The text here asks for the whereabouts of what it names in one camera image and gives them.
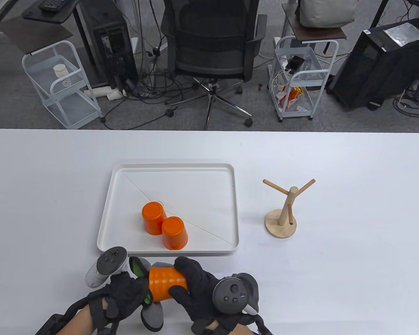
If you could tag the person's right hand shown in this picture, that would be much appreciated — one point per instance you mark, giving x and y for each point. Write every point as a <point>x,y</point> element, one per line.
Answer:
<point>195,282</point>

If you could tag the person's left hand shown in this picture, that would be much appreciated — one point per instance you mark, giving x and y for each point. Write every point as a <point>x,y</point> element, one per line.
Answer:
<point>125,293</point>

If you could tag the orange plastic cup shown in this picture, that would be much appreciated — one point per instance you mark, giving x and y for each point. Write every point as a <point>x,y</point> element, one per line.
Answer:
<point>153,214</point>
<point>162,282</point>
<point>174,230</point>

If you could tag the grey hand controller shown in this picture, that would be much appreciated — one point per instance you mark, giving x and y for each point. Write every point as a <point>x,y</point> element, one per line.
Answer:
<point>230,295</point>
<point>110,261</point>

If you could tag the green hand towel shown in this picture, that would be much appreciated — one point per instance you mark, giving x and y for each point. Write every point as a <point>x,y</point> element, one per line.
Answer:
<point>153,317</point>

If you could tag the person's right forearm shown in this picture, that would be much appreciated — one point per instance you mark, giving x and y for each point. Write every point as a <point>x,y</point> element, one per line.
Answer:
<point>237,329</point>

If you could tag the person's left forearm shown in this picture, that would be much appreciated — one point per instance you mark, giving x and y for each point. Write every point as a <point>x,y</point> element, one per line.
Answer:
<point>82,324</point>

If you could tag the wooden cup rack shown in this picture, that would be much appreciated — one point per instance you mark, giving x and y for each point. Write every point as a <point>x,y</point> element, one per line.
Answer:
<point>281,226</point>

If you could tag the white rectangular tray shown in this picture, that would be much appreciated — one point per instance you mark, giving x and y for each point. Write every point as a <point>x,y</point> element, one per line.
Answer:
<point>181,188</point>

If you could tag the white power strip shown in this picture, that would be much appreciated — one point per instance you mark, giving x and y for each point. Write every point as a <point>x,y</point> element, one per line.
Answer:
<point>101,92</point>

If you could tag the orange snack packet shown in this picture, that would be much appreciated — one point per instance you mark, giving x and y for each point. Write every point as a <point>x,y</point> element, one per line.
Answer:
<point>290,97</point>

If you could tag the white patterned container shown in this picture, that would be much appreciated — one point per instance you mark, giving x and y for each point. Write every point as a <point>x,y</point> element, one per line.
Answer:
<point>62,75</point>

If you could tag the black office chair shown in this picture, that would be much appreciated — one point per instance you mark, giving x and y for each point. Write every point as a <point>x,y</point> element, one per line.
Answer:
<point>209,52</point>

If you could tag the black power adapter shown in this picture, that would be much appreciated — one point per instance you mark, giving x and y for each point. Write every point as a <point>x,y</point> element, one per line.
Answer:
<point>295,63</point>

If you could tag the black computer tower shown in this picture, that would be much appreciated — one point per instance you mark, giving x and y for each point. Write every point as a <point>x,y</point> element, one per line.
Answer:
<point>108,42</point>
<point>377,69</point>

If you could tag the brown wooden board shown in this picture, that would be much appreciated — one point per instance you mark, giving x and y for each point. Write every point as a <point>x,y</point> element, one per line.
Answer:
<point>317,33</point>
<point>31,36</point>

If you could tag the dark keyboard shelf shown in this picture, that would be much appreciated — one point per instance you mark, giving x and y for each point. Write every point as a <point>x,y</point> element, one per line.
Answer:
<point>52,15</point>

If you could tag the black keyboard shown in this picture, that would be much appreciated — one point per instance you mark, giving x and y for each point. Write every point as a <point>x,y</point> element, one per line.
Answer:
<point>51,4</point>

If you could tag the grey fabric bag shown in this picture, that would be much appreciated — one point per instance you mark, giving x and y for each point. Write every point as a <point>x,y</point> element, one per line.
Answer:
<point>326,14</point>

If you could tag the silver foil bag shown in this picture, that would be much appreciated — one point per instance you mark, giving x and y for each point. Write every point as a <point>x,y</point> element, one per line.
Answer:
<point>404,35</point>

